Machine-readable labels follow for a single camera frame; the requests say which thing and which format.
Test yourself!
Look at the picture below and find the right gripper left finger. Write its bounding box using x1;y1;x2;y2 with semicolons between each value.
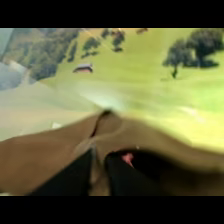
30;148;95;197

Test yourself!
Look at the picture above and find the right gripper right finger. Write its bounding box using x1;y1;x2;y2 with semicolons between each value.
104;151;162;197

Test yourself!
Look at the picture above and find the brown T-shirt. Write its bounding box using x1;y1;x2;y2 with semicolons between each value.
0;109;224;197

